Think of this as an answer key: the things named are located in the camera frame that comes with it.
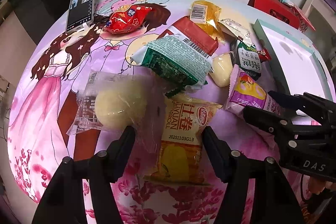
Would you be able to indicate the smartphone on stand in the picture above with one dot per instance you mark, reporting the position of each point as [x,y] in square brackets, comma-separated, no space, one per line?
[80,12]

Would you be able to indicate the person's hand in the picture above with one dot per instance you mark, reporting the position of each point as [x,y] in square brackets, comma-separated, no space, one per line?
[316,185]

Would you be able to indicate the large red gift box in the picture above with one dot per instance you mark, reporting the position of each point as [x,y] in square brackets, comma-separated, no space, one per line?
[277,10]

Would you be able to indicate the orange transparent snack packet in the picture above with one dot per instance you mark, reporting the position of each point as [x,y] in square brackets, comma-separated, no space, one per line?
[206,15]

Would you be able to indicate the white shelf unit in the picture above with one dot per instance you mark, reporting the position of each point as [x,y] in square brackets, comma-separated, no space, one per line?
[322,17]

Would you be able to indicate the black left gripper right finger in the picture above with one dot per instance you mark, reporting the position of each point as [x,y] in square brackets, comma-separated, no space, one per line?
[273,200]

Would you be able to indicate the beige label snack packet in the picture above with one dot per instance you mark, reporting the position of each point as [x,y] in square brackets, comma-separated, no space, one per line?
[234,28]

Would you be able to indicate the teal white tray box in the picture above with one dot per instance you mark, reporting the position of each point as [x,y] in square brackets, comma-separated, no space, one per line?
[295,66]

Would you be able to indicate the dark red snack packet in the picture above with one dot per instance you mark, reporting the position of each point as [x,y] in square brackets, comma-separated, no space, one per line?
[190,30]

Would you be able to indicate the cartoon printed tablecloth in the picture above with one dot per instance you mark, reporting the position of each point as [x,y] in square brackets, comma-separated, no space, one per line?
[46,102]

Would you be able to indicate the yellow egg roll snack packet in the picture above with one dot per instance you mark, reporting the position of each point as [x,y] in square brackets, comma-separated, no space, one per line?
[180,152]

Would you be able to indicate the clear round bun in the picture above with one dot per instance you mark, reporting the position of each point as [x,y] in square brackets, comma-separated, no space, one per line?
[110,102]

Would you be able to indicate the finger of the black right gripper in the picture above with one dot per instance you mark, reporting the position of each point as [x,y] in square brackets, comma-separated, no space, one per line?
[281,128]
[314,106]

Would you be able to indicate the red patterned bag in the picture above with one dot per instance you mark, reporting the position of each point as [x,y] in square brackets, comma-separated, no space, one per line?
[304,22]

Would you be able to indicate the purple snack packet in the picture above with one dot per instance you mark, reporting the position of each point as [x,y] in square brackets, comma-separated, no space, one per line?
[245,91]

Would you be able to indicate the red patterned snack packet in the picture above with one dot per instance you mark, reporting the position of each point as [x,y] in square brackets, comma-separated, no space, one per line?
[129,20]

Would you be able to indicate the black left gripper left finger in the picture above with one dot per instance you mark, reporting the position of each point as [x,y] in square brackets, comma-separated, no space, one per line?
[63,199]

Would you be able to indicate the small red candy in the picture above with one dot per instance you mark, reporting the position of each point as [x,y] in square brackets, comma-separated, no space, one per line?
[264,55]

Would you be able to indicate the white green drink pouch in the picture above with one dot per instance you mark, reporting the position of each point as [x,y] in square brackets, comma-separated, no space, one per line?
[246,57]

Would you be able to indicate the green teal snack packet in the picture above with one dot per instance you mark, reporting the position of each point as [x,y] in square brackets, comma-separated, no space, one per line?
[177,59]

